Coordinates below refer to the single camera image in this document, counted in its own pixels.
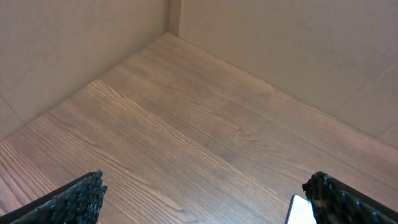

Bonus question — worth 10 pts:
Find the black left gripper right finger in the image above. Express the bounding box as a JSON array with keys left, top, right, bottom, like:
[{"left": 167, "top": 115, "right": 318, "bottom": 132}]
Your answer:
[{"left": 302, "top": 171, "right": 397, "bottom": 224}]

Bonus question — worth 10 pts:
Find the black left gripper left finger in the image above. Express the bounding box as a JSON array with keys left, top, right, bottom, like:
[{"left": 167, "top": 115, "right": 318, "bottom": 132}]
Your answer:
[{"left": 1, "top": 170, "right": 108, "bottom": 224}]

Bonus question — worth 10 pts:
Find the blue Galaxy smartphone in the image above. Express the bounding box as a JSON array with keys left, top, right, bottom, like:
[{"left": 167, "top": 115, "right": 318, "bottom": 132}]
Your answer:
[{"left": 285, "top": 194, "right": 317, "bottom": 224}]

